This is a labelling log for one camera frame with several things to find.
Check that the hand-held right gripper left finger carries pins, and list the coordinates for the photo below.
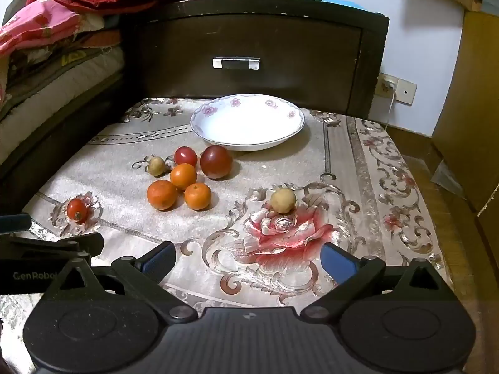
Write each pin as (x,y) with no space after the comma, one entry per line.
(159,261)

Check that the beige wall outlet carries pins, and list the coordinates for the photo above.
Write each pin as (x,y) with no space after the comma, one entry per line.
(405,92)

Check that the blue cloth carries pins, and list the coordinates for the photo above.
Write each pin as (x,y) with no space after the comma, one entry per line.
(335,0)

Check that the wooden wardrobe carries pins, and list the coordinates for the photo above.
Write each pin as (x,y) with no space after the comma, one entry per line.
(471,105)

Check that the orange tangerine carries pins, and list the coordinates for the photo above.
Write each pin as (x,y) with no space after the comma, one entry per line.
(197,196)
(183,175)
(161,194)

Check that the dark wooden nightstand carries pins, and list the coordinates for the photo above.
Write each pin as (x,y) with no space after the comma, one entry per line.
(296,46)

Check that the small red tomato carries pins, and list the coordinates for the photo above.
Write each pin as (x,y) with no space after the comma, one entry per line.
(77,210)
(186,155)

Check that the white floral plate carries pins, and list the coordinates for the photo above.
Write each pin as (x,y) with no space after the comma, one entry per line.
(249,124)

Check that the floral table cloth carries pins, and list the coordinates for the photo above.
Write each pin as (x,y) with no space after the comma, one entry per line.
(273,171)

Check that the yellow-green jujube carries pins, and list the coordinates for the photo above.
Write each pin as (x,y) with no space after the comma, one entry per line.
(157,166)
(283,201)

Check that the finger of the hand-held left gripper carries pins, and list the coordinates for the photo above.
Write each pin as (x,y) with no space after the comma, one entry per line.
(13,223)
(90,244)

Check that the stacked mattress bedding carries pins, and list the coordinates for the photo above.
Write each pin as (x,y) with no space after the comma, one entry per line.
(58,81)

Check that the pink floral blanket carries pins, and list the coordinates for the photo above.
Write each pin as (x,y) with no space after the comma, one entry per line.
(35,27)

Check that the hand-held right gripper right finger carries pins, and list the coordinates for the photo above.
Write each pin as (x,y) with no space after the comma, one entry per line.
(338,261)

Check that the large dark red tomato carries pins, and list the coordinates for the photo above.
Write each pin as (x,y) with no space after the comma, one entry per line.
(216,162)

